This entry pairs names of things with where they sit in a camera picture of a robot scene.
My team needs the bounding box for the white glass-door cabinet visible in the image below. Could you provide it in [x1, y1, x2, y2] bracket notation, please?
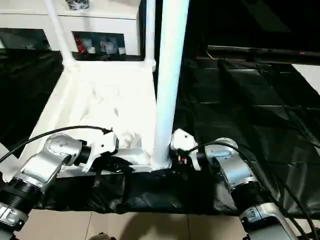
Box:
[0, 0, 141, 56]

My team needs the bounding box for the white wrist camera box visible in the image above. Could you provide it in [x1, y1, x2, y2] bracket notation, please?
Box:
[81, 131, 120, 173]
[169, 128, 202, 172]

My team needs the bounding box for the black glossy mat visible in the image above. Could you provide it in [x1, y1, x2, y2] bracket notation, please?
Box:
[0, 48, 320, 220]

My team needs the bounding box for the white sideboard surface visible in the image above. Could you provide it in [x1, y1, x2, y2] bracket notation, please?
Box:
[291, 63, 320, 96]

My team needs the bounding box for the grey robot foot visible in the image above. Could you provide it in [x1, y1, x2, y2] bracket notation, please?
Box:
[89, 232, 116, 240]

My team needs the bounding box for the white plastic table leg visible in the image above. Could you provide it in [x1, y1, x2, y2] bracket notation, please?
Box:
[44, 0, 78, 73]
[0, 142, 21, 183]
[144, 0, 157, 72]
[151, 0, 190, 171]

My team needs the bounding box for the black bundle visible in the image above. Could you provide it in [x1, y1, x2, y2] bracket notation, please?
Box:
[65, 0, 90, 11]

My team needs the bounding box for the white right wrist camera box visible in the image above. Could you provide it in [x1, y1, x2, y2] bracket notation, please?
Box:
[169, 128, 202, 172]

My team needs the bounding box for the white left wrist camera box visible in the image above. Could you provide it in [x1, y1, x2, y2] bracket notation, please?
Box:
[81, 131, 120, 173]

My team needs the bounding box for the white plastic table top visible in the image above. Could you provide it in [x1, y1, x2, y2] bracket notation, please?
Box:
[0, 58, 173, 183]

